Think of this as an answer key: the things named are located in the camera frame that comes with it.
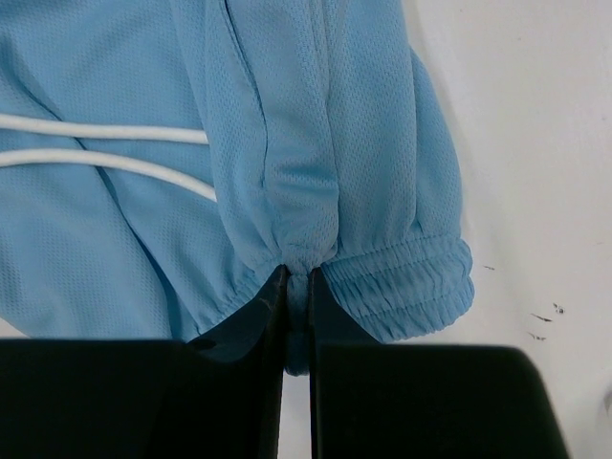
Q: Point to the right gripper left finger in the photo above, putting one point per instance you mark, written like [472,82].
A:
[216,396]

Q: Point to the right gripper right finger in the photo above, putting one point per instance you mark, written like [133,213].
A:
[375,400]

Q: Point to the light blue shorts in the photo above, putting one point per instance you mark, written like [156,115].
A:
[198,145]

